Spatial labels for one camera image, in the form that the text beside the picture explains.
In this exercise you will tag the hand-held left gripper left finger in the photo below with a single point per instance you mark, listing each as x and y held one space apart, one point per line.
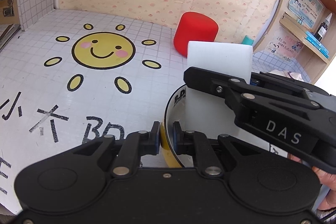
157 138

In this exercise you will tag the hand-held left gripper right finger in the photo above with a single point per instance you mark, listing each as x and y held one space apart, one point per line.
175 138

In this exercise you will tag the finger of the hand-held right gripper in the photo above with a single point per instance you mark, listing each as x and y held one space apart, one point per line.
204 79
288 85

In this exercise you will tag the yellow ceramic bowl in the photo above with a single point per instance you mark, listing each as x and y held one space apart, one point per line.
178 113

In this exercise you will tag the white sponge block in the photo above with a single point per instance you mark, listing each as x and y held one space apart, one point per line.
218 56

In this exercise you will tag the person's right hand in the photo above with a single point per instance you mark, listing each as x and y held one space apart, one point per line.
329 187

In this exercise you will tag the white cloth purple edge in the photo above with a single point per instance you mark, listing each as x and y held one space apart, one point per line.
278 74

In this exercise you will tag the blue book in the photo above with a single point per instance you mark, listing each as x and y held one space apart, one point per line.
315 39
319 48

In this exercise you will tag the red cylindrical speaker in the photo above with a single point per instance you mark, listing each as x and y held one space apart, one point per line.
195 29

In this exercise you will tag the black dropper bottle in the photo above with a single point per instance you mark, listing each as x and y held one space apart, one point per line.
321 29

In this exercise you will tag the brown book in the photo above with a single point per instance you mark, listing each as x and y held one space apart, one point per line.
288 20

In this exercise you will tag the black binder clip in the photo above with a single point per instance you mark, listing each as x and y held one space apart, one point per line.
300 21

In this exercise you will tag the sun print table mat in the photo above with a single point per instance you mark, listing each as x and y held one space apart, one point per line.
102 43

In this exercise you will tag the metal folding stand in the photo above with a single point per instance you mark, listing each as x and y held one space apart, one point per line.
8 35

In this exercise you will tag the wooden box metal latch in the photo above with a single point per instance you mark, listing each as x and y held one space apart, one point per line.
9 11

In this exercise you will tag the pink cartoon wall poster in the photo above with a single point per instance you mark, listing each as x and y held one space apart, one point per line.
283 47

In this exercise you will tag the blue cartoon wall poster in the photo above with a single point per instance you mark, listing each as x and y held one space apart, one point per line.
304 3

